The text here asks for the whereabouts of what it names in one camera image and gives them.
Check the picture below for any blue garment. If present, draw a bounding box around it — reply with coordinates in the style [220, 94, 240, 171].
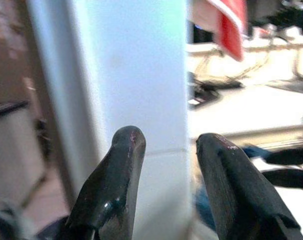
[194, 186, 217, 232]

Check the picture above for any white washing machine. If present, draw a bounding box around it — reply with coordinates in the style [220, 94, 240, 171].
[26, 0, 195, 240]

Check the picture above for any black garment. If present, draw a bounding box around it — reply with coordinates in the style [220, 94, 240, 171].
[242, 143, 303, 191]

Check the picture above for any tangled cable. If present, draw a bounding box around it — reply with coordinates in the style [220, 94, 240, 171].
[193, 47, 275, 88]

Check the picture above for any red and white cloth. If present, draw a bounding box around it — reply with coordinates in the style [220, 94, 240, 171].
[188, 0, 249, 62]

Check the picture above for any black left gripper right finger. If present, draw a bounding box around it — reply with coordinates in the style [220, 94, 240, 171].
[195, 132, 303, 240]

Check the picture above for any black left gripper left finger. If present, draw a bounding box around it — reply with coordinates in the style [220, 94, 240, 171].
[58, 125, 147, 240]

